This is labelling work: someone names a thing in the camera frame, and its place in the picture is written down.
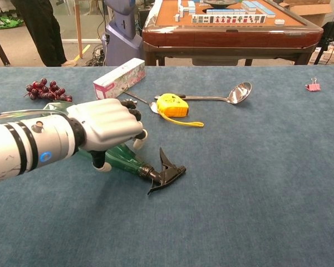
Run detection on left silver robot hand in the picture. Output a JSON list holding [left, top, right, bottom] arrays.
[[66, 98, 149, 174]]

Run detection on green plastic spray bottle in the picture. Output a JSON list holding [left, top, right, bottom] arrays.
[[43, 100, 187, 196]]

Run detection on small steel spoon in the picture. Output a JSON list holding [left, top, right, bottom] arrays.
[[123, 91, 160, 114]]

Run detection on white pink floral box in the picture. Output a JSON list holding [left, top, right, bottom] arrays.
[[92, 57, 146, 100]]

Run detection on yellow tape measure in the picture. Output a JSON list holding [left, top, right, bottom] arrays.
[[156, 93, 205, 128]]

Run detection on dark red grape bunch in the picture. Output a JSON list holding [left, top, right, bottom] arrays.
[[24, 77, 73, 102]]

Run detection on wooden pole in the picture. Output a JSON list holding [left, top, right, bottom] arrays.
[[73, 0, 84, 59]]

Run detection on person's black trouser leg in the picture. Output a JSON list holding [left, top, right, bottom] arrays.
[[11, 0, 67, 67]]

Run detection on blue table cloth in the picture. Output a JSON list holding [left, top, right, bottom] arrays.
[[0, 65, 334, 267]]

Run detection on steel soup ladle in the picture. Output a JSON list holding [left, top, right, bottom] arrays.
[[154, 81, 253, 105]]

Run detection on green bag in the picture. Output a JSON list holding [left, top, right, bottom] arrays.
[[0, 15, 24, 31]]

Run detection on brown mahjong table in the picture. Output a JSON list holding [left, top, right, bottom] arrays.
[[141, 0, 325, 67]]

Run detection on row of mahjong tiles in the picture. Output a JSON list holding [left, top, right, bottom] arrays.
[[191, 14, 267, 24]]

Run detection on black round dish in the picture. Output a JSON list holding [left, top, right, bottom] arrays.
[[203, 0, 239, 7]]

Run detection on pink binder clip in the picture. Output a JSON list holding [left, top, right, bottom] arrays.
[[305, 77, 322, 92]]

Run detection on white plastic basket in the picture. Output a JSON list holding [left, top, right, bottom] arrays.
[[308, 44, 334, 65]]

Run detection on tangled black cable bundle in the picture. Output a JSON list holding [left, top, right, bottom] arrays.
[[85, 44, 105, 67]]

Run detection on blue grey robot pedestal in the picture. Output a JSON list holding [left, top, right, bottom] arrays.
[[101, 0, 144, 67]]

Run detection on blue backed mahjong tile wall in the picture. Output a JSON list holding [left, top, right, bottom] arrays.
[[241, 0, 276, 18]]

